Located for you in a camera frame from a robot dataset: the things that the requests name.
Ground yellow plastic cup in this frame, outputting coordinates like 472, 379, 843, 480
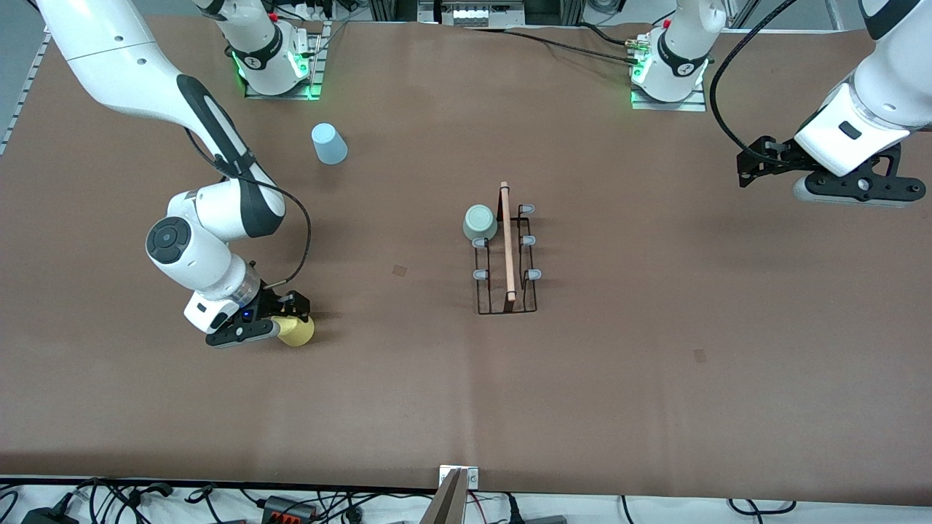
279, 314, 316, 348

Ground pale green plastic cup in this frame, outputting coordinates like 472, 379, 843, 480
462, 204, 499, 245

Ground black wire cup holder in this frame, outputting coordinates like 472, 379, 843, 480
472, 182, 543, 316

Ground light blue plastic cup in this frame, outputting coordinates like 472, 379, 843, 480
311, 122, 349, 166

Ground black orange power strip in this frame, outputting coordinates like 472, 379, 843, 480
261, 495, 319, 524

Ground black power adapter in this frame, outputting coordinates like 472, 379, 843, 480
20, 506, 81, 524

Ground brown paper table cover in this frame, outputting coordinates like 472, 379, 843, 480
0, 16, 932, 507

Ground white power strip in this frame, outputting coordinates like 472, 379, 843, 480
277, 0, 343, 21

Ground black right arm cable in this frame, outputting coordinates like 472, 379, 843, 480
182, 127, 314, 288

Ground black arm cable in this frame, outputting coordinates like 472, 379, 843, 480
182, 127, 314, 288
709, 0, 802, 159

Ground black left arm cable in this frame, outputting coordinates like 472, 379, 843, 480
709, 0, 802, 159

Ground black cable on table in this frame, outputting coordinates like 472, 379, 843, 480
579, 20, 641, 46
502, 28, 638, 65

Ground silver stand bracket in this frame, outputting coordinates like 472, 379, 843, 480
439, 464, 480, 490

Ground aluminium camera stand profile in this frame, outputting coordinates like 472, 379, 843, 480
419, 468, 470, 524

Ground perforated metal side rail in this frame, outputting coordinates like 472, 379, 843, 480
0, 33, 53, 157

